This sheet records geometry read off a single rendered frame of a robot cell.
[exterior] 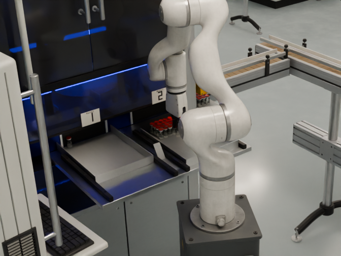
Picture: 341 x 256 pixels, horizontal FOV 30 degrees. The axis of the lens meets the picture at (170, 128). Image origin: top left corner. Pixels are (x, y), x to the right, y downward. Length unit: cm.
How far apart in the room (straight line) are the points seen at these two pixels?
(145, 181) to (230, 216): 40
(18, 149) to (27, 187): 13
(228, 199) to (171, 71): 61
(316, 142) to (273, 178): 71
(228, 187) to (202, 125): 25
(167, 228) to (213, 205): 100
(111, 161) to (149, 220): 56
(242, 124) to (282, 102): 308
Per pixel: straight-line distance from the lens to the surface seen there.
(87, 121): 261
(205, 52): 205
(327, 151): 343
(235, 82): 316
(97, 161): 257
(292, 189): 399
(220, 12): 211
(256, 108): 498
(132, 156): 258
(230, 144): 259
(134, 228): 300
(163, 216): 307
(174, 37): 237
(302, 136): 353
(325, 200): 360
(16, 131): 186
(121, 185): 240
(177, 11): 208
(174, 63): 248
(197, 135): 198
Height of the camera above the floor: 216
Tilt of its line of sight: 27 degrees down
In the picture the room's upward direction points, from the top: 3 degrees counter-clockwise
